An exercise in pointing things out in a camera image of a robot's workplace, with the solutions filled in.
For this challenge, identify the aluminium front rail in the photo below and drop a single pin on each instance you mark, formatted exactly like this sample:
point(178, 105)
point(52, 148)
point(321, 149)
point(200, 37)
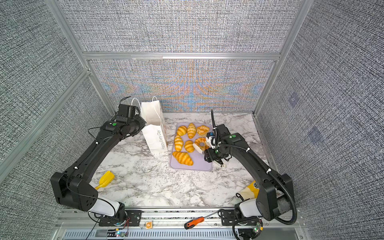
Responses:
point(168, 224)

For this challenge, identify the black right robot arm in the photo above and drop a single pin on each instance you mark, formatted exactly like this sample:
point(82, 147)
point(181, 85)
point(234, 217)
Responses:
point(276, 198)

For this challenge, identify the large croissant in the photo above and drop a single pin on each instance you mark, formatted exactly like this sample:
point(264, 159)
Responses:
point(183, 158)

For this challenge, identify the yellow plastic scoop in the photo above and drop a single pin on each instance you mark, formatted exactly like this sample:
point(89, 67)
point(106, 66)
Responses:
point(105, 180)

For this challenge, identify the small oblong striped roll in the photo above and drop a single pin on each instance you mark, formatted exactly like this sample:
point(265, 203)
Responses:
point(178, 143)

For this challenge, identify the small orange tag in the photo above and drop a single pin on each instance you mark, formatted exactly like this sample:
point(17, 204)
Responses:
point(149, 225)

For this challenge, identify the ring shaped bread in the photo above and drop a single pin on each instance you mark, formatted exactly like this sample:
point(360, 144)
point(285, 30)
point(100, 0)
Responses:
point(200, 141)

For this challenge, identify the yellow work glove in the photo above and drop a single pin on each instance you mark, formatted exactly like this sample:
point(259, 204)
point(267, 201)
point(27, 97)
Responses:
point(250, 192)

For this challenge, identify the twisted knot bread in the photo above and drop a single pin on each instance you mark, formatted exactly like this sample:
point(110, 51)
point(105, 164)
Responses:
point(203, 130)

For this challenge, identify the orange handled screwdriver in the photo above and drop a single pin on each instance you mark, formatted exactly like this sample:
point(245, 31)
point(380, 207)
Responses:
point(192, 223)

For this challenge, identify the lavender plastic tray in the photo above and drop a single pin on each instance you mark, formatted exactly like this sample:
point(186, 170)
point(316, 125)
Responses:
point(199, 163)

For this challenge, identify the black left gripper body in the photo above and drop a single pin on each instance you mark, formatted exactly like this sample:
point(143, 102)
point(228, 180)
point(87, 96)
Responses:
point(137, 125)

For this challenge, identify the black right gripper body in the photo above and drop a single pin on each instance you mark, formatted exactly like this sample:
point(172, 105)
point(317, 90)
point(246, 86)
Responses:
point(214, 154)

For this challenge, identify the small striped bun back left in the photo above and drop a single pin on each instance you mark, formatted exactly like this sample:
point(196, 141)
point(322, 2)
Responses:
point(181, 131)

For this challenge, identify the white paper gift bag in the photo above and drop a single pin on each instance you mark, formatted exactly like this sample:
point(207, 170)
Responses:
point(155, 130)

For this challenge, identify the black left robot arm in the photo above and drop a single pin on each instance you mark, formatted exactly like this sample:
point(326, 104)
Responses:
point(72, 187)

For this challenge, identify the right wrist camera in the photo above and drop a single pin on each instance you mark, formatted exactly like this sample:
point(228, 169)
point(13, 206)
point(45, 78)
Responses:
point(211, 140)

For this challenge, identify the small round striped bun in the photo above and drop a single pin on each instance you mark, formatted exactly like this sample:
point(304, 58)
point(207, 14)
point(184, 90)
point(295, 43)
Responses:
point(189, 146)

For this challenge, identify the croissant back middle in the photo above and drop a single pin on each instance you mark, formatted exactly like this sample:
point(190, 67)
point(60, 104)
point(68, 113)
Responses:
point(191, 131)

